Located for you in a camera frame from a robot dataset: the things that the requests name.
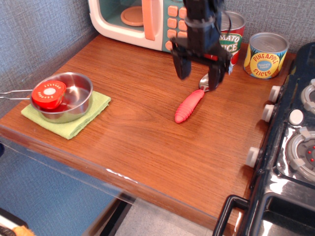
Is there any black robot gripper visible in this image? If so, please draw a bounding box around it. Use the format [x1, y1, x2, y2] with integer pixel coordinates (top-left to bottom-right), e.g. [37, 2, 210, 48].
[169, 21, 233, 92]

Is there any red handled metal spoon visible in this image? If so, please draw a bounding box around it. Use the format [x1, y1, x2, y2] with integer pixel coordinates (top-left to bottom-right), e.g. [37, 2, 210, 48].
[174, 74, 214, 123]

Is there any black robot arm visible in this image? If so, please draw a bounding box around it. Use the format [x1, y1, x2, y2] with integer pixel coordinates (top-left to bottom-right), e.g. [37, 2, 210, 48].
[170, 0, 232, 91]

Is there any tomato sauce can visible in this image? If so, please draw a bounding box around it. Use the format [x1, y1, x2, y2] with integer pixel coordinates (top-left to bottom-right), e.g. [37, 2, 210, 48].
[220, 11, 246, 66]

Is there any teal toy microwave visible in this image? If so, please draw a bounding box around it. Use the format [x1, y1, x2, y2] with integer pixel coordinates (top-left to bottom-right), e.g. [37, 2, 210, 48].
[88, 0, 187, 52]

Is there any pineapple slices can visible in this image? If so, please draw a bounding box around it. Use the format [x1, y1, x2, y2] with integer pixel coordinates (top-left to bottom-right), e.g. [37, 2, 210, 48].
[243, 32, 289, 79]

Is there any green folded cloth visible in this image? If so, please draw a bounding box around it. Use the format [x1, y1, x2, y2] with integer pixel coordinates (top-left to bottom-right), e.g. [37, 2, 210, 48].
[21, 91, 111, 140]

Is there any red toy tomato half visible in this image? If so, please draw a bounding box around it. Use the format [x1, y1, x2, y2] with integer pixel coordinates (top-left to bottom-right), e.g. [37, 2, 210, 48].
[31, 80, 66, 110]

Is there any black toy stove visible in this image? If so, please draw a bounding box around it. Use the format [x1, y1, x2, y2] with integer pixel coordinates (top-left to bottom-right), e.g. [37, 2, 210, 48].
[213, 42, 315, 236]

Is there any orange fuzzy object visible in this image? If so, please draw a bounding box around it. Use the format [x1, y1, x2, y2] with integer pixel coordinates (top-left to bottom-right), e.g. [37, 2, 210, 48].
[12, 226, 35, 236]

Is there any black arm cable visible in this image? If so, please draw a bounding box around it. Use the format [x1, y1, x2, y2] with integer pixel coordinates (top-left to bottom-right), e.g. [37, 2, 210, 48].
[216, 9, 232, 37]

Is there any steel saucepan with wire handle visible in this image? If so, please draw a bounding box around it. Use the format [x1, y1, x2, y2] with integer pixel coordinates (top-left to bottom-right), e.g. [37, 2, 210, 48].
[0, 72, 94, 123]

